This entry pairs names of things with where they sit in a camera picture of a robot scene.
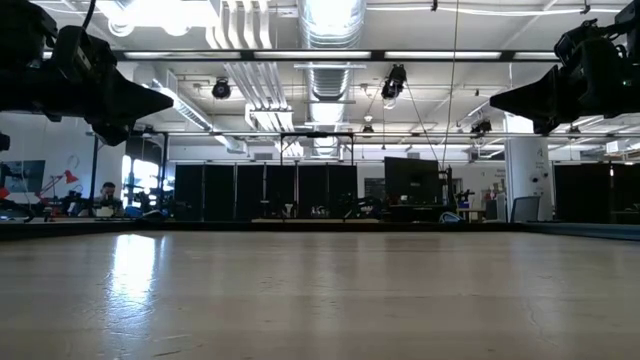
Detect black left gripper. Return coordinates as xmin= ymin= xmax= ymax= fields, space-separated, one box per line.
xmin=27 ymin=25 xmax=174 ymax=147

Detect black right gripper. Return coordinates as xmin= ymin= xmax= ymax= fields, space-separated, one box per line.
xmin=489 ymin=22 xmax=640 ymax=135

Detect white round column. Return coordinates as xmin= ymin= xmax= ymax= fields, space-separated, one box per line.
xmin=503 ymin=112 xmax=555 ymax=222

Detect person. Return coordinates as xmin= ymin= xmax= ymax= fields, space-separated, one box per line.
xmin=92 ymin=181 xmax=126 ymax=219

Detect red desk lamp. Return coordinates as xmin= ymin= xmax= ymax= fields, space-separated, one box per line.
xmin=37 ymin=169 xmax=80 ymax=201

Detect black partition panel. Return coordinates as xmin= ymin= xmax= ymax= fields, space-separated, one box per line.
xmin=328 ymin=164 xmax=359 ymax=222
xmin=298 ymin=164 xmax=329 ymax=222
xmin=553 ymin=162 xmax=611 ymax=224
xmin=204 ymin=164 xmax=235 ymax=222
xmin=265 ymin=164 xmax=297 ymax=222
xmin=173 ymin=164 xmax=205 ymax=222
xmin=612 ymin=162 xmax=640 ymax=224
xmin=235 ymin=164 xmax=265 ymax=222

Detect grey office chair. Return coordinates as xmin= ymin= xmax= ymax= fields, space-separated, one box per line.
xmin=509 ymin=195 xmax=542 ymax=223

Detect black overhead crossbar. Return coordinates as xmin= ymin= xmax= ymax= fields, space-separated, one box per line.
xmin=112 ymin=48 xmax=561 ymax=63

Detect white ceiling pipe bundle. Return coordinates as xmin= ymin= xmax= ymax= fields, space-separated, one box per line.
xmin=207 ymin=0 xmax=297 ymax=132

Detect black hanging spot lamp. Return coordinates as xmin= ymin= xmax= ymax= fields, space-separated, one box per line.
xmin=380 ymin=63 xmax=407 ymax=101

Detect black computer monitor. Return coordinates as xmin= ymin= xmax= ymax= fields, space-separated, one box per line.
xmin=383 ymin=156 xmax=442 ymax=206

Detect dark notice board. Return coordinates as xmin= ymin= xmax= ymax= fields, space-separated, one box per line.
xmin=363 ymin=178 xmax=386 ymax=206

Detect white rectangular air duct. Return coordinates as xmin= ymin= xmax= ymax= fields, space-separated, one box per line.
xmin=149 ymin=74 xmax=247 ymax=154

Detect black metal stand frame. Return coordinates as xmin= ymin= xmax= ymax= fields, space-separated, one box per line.
xmin=88 ymin=130 xmax=170 ymax=221

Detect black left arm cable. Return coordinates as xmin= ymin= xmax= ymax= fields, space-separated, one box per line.
xmin=82 ymin=0 xmax=99 ymax=31

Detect dark wall screen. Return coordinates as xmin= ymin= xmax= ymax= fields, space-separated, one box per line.
xmin=0 ymin=160 xmax=46 ymax=194

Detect black aluminium table frame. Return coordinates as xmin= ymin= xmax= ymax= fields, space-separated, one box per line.
xmin=0 ymin=218 xmax=640 ymax=242

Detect silver ceiling ventilation duct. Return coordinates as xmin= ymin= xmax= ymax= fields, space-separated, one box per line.
xmin=296 ymin=0 xmax=367 ymax=157

